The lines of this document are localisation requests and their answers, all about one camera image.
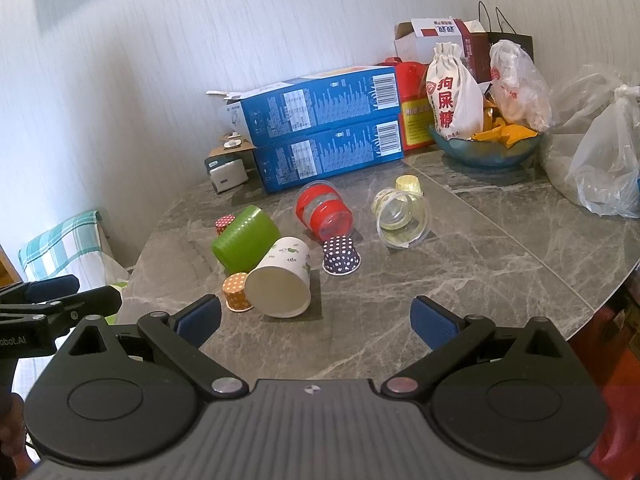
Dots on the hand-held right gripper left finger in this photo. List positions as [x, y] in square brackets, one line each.
[199, 324]

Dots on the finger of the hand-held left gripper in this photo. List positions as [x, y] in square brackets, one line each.
[52, 287]
[95, 302]

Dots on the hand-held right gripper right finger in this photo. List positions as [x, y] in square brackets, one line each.
[433, 325]

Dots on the white printed paper cup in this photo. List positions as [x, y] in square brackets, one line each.
[280, 285]

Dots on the orange polka dot paper cup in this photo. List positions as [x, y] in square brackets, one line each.
[235, 292]

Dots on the green plastic cup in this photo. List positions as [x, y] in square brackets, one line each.
[245, 240]

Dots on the red polka dot paper cup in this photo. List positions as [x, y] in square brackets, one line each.
[224, 224]

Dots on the navy polka dot paper cup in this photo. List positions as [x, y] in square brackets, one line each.
[340, 255]

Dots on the yellow tinted clear cup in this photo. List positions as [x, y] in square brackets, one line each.
[381, 202]

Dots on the yellow small paper cup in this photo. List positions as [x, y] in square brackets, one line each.
[407, 185]

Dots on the red clear plastic cup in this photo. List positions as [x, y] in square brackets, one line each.
[325, 215]

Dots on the person's left hand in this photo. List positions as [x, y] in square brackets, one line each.
[11, 422]

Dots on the plaid cushioned chair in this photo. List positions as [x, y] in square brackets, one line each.
[60, 245]

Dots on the small white device box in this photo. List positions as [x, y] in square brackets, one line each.
[227, 177]

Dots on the blue glass bowl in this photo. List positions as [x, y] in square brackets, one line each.
[480, 155]

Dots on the brown cardboard insert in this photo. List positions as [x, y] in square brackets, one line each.
[235, 146]

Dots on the red stool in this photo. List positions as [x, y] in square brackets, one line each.
[620, 360]

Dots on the blue cardboard box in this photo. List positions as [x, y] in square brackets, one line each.
[325, 105]
[325, 155]

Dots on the orange snack packets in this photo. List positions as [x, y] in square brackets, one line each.
[505, 135]

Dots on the red box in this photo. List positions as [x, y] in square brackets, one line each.
[415, 110]

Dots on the white red-print plastic bag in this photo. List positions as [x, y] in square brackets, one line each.
[520, 90]

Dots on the clear plastic bag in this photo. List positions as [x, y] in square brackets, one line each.
[570, 95]

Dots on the open white cardboard box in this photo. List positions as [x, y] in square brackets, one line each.
[475, 45]

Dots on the black paper bag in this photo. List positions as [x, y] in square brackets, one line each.
[520, 42]

